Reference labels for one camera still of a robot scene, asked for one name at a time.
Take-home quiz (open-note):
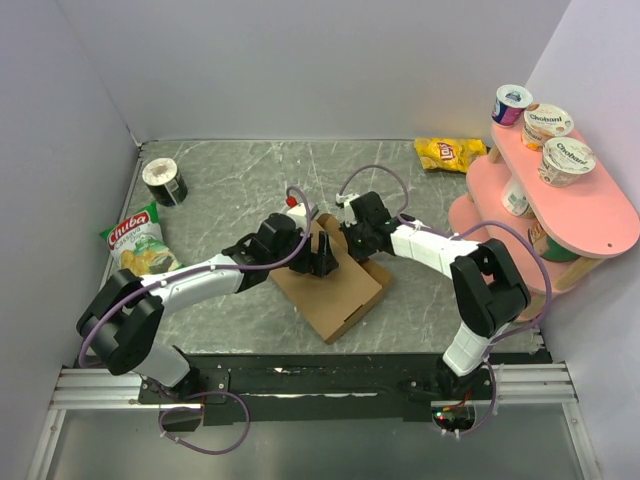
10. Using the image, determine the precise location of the aluminium rail frame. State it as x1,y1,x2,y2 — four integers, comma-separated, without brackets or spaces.
29,364,602,479

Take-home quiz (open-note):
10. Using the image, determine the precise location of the Chobani yogurt cup front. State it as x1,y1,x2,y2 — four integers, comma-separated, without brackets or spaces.
538,137,597,188

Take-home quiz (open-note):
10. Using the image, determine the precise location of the purple white yogurt cup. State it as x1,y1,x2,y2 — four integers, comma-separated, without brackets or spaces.
491,84,533,128

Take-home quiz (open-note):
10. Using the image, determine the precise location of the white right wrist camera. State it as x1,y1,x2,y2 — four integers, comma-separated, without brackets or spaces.
335,193,359,226

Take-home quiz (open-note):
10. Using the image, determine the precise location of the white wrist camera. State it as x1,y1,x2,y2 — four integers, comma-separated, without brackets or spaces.
335,193,359,226
285,196,319,230

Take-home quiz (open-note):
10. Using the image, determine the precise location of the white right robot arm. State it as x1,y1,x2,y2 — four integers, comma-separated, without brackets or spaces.
336,191,531,399

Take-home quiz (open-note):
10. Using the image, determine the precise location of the chobani yogurt cup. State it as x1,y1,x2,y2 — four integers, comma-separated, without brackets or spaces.
538,137,597,188
521,103,574,151

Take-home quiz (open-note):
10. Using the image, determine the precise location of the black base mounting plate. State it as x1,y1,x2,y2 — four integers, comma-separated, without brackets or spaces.
74,349,554,427

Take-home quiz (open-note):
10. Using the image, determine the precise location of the pink three-tier shelf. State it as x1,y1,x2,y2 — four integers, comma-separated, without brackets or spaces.
448,123,639,295

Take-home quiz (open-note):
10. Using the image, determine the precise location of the yellow Lays chips bag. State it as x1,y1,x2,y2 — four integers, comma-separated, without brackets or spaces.
414,137,488,174

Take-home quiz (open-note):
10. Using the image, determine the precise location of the white cup middle shelf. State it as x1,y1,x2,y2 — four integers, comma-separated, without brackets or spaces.
501,176,535,219

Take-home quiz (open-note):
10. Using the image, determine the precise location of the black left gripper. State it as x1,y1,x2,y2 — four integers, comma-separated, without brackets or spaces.
269,227,338,277

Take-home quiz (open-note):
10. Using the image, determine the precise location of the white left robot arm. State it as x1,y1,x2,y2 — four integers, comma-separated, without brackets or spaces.
76,213,339,402

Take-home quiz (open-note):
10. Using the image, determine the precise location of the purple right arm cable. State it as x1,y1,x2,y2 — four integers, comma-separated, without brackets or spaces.
338,164,554,437

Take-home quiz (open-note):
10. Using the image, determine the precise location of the green can lower shelf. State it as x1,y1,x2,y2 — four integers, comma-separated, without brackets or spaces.
527,220,579,263

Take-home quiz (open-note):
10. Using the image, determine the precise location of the green Chuba chips bag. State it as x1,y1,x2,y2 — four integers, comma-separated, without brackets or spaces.
100,201,184,276

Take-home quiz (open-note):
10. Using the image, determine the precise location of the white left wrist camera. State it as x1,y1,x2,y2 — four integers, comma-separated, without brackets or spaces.
285,196,319,230

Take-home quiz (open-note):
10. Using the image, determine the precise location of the brown cardboard box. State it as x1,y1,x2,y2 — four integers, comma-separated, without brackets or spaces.
270,213,392,344

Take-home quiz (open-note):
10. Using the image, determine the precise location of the Chobani yogurt cup rear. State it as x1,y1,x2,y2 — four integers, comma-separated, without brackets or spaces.
521,103,574,151

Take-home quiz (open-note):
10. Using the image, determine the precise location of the black can white lid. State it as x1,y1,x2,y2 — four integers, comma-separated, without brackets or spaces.
142,158,188,207

